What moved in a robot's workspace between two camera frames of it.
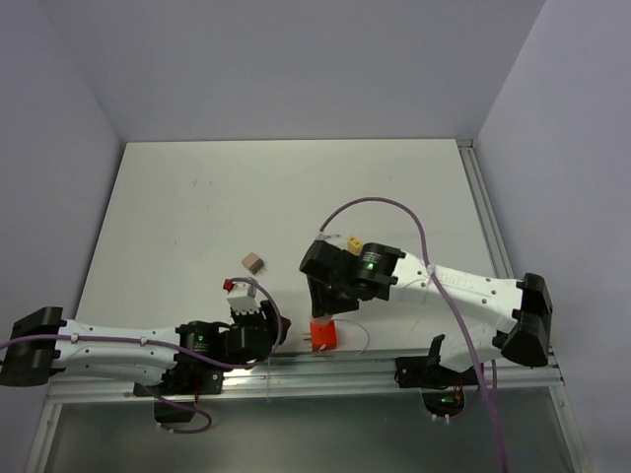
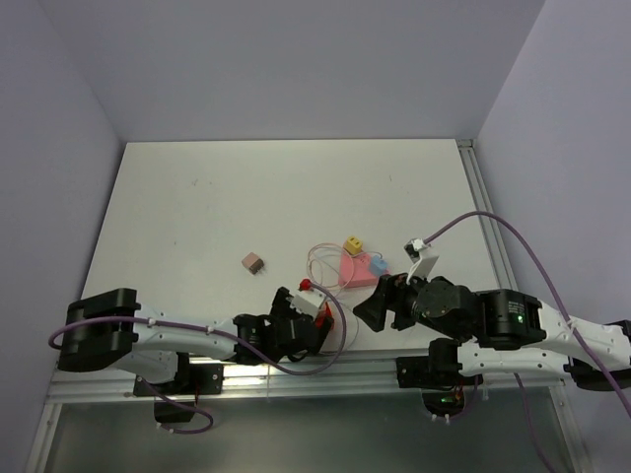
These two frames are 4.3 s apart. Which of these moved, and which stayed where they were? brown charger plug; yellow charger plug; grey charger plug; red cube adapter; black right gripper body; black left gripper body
Moved: black right gripper body; black left gripper body; grey charger plug; red cube adapter
Stayed: brown charger plug; yellow charger plug
